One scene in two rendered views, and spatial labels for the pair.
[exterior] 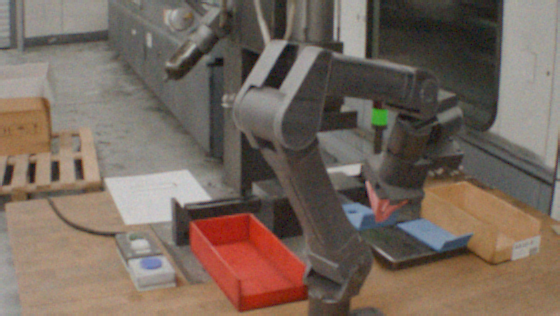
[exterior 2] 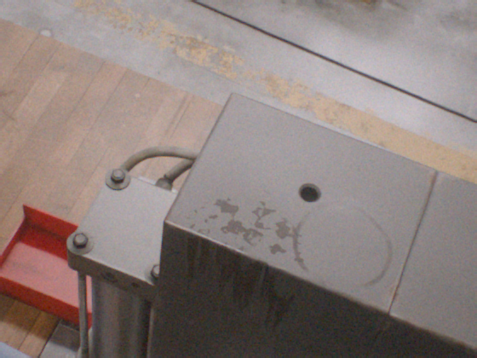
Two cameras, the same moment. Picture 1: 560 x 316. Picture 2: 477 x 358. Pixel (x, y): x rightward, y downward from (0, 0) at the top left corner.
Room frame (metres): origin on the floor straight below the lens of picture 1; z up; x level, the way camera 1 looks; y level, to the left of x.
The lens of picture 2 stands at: (1.66, -0.35, 2.25)
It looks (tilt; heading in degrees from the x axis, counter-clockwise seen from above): 56 degrees down; 127
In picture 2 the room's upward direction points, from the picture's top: 11 degrees clockwise
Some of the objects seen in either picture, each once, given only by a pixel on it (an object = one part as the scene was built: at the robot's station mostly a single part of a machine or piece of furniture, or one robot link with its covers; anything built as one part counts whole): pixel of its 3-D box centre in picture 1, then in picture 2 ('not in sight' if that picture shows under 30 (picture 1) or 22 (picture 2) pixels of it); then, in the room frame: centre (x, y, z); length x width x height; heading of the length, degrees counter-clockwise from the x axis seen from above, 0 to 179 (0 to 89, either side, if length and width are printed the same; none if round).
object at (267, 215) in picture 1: (308, 206); not in sight; (1.35, -0.06, 0.94); 0.20 x 0.10 x 0.07; 114
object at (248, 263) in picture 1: (244, 258); (83, 275); (1.12, 0.06, 0.93); 0.25 x 0.12 x 0.06; 24
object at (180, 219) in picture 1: (189, 219); not in sight; (1.25, 0.17, 0.95); 0.06 x 0.03 x 0.09; 114
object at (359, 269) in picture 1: (334, 270); not in sight; (0.93, -0.08, 1.00); 0.09 x 0.06 x 0.06; 40
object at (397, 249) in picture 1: (408, 242); not in sight; (1.24, -0.25, 0.91); 0.17 x 0.16 x 0.02; 114
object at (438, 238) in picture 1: (434, 229); not in sight; (1.24, -0.30, 0.93); 0.15 x 0.07 x 0.03; 28
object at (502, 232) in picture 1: (479, 222); not in sight; (1.29, -0.41, 0.93); 0.25 x 0.13 x 0.08; 24
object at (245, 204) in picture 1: (223, 213); not in sight; (1.28, 0.10, 0.95); 0.15 x 0.03 x 0.10; 114
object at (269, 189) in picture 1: (309, 186); not in sight; (1.35, -0.06, 0.98); 0.20 x 0.10 x 0.01; 114
